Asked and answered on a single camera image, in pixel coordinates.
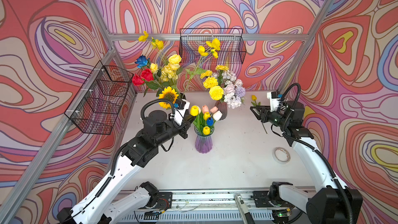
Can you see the left black wire basket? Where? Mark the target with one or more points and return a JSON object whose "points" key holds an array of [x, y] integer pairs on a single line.
{"points": [[98, 110]]}

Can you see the black wire basket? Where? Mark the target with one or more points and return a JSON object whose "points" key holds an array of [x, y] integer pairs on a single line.
{"points": [[233, 49], [98, 110]]}

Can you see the red grey glass vase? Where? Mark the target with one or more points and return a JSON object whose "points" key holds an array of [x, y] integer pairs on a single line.
{"points": [[223, 108]]}

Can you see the sunflower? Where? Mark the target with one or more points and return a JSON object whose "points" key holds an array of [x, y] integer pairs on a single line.
{"points": [[169, 94]]}

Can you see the blue tulip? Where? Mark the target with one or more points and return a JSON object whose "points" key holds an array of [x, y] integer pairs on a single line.
{"points": [[210, 122]]}

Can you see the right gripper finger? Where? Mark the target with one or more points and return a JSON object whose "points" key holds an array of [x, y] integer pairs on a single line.
{"points": [[260, 118], [261, 108]]}

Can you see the mixed rose bouquet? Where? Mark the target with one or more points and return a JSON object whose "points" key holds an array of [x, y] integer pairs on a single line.
{"points": [[157, 76]]}

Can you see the yellow tulip front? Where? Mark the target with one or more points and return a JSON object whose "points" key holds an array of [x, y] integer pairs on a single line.
{"points": [[256, 104]]}

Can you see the white tape roll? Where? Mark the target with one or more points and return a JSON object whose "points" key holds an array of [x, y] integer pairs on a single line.
{"points": [[281, 155]]}

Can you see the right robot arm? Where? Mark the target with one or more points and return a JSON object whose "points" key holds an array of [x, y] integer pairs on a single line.
{"points": [[334, 202]]}

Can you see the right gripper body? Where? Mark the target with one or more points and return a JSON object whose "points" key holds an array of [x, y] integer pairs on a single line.
{"points": [[275, 117]]}

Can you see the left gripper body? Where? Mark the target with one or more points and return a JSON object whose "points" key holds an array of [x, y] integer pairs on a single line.
{"points": [[183, 126]]}

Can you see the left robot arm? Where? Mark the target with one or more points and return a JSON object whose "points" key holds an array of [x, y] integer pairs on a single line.
{"points": [[162, 121]]}

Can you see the purple glass tulip vase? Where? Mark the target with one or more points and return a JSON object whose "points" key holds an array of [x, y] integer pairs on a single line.
{"points": [[203, 143]]}

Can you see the tool on front rail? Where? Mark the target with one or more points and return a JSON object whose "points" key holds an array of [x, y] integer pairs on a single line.
{"points": [[243, 210]]}

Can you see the back black wire basket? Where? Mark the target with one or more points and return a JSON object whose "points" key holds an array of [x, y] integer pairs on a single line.
{"points": [[233, 49]]}

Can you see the tulip bunch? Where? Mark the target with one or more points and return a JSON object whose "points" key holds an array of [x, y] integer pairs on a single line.
{"points": [[205, 119]]}

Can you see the yellow and lilac bouquet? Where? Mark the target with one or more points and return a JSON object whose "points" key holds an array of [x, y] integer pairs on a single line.
{"points": [[221, 83]]}

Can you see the black vase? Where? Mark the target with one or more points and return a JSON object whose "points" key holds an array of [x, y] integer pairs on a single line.
{"points": [[186, 99]]}

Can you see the yellow tulip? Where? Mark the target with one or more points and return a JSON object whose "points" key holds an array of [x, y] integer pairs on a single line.
{"points": [[256, 104], [195, 110]]}

